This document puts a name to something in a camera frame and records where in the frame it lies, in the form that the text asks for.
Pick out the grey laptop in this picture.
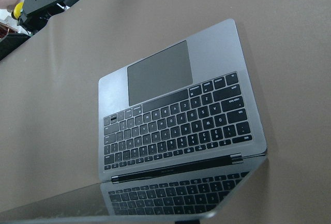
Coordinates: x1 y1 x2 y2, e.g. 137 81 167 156
1 19 267 223

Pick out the yellow round object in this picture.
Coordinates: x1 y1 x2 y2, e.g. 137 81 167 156
12 2 24 20

